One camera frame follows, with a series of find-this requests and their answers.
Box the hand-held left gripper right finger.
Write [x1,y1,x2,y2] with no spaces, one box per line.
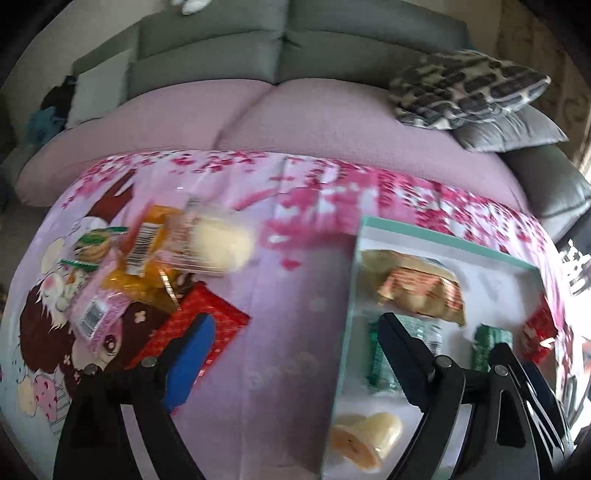
[379,313,571,480]

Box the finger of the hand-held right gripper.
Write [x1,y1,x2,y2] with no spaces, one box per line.
[519,357,575,446]

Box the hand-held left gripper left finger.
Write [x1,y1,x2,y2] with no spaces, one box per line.
[53,313,217,480]

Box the green snack packet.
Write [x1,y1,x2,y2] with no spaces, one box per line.
[471,324,513,372]
[367,316,444,393]

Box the red snack box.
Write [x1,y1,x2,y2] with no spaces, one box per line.
[131,281,250,384]

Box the red flower print packet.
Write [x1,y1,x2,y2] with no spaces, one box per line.
[521,295,559,361]

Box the clear pack yellow cake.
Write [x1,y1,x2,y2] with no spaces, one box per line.
[161,198,257,278]
[330,412,402,472]

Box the beige cookie packet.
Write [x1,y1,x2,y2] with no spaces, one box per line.
[360,249,467,326]

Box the teal shallow cardboard tray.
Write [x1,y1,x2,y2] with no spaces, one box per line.
[318,216,555,480]

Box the pink barcode snack packet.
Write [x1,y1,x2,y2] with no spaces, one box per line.
[69,258,132,354]

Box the orange snack packet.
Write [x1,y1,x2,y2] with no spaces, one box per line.
[102,205,183,312]

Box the green trim cracker packet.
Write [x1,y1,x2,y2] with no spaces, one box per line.
[62,226,130,271]

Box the pink printed blanket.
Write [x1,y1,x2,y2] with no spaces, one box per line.
[0,150,573,480]

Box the grey pillow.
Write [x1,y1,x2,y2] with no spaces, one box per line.
[452,108,568,153]

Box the teal cloth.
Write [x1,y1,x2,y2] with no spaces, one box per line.
[25,108,68,146]

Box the black white patterned pillow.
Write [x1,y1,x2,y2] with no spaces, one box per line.
[388,48,552,130]

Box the light grey cushion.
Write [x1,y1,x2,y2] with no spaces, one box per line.
[67,48,134,130]

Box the dark clothes pile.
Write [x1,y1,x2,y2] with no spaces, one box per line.
[41,76,77,112]

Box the grey green sofa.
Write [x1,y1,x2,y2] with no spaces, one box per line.
[0,0,591,241]

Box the grey white plush toy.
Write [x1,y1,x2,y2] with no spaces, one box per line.
[168,0,213,17]

